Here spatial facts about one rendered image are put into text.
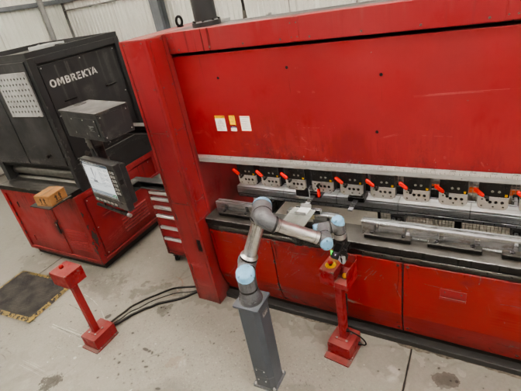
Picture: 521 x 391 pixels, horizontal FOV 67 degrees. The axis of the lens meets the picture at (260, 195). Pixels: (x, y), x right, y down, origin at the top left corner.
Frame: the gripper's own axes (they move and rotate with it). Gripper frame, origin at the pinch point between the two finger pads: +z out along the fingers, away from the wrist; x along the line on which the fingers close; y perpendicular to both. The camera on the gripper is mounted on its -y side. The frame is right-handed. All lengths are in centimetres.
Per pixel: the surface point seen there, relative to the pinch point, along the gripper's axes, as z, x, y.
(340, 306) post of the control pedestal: 39.6, 4.2, -3.3
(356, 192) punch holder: -33.7, 1.7, 33.0
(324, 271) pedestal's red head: 6.3, 10.8, -5.7
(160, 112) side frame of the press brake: -97, 129, 2
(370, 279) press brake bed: 28.4, -9.2, 18.4
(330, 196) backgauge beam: -9, 34, 55
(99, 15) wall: -129, 718, 374
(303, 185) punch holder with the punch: -36, 39, 28
